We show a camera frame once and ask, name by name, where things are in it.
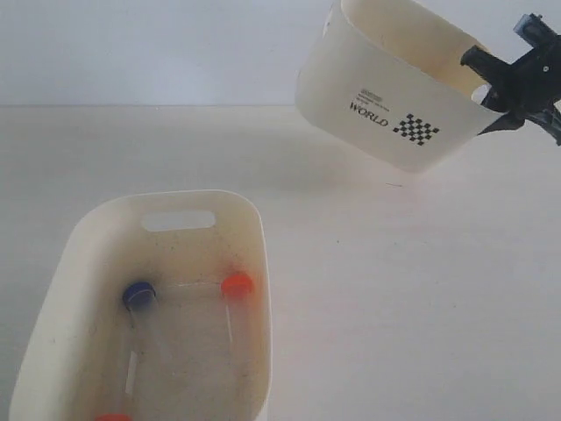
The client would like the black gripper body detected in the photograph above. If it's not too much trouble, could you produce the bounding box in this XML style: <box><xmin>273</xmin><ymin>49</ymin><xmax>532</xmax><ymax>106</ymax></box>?
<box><xmin>500</xmin><ymin>35</ymin><xmax>560</xmax><ymax>143</ymax></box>

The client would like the blue-capped tube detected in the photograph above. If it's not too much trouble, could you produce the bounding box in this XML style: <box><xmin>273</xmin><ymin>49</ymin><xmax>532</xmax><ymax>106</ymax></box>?
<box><xmin>122</xmin><ymin>280</ymin><xmax>172</xmax><ymax>365</ymax></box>

